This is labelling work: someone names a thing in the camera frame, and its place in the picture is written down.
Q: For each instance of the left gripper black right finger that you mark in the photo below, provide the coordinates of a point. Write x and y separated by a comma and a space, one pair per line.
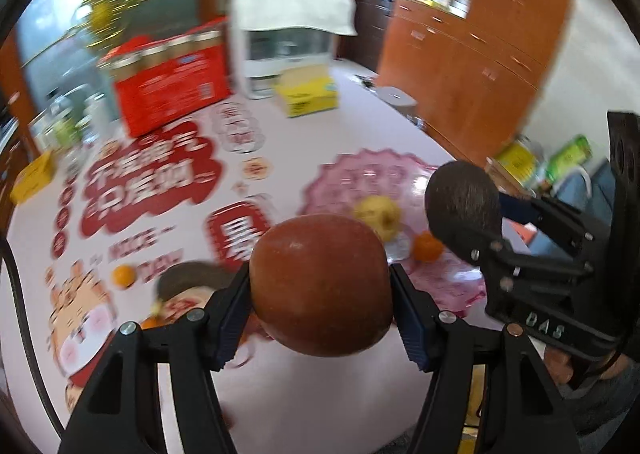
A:
523, 411

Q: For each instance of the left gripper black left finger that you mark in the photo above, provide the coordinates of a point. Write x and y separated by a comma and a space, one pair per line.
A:
119, 409

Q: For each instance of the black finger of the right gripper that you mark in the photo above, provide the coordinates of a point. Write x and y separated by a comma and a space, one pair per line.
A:
562, 223
496, 258

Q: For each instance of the dark green avocado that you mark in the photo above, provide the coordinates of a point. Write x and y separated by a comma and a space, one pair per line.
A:
460, 195

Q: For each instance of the orange mandarin cluster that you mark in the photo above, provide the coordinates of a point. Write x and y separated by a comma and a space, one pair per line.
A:
153, 321

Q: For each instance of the yellow pear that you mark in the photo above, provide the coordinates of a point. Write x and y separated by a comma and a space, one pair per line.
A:
381, 214

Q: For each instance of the orange mandarin alone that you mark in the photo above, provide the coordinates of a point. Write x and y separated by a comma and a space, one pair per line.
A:
124, 276

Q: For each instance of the red apple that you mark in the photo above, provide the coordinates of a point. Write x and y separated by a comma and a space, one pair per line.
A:
320, 285

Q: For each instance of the cardboard box with bags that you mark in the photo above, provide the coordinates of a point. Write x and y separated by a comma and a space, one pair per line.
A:
522, 169

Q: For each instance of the orange wooden cabinets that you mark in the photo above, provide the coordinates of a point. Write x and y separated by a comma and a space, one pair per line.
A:
475, 77

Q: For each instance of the pink plastic fruit bowl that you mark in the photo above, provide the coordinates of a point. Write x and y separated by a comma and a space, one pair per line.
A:
387, 189

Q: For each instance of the printed pink tablecloth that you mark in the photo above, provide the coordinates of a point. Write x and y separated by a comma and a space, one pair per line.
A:
205, 188

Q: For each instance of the yellow tissue box right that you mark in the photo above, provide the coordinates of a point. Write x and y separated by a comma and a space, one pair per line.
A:
305, 91

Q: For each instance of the yellow flat box left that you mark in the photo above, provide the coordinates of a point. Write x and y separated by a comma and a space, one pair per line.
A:
31, 180

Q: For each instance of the clear plastic bottle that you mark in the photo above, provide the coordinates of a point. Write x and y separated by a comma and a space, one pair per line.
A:
64, 126

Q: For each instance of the white countertop appliance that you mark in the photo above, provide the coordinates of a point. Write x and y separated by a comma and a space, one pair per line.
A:
258, 58

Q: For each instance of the white cloth on appliance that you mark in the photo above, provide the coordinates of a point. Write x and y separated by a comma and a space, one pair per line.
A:
333, 16

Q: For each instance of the red drink pack box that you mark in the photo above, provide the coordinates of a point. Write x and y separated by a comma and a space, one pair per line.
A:
160, 81

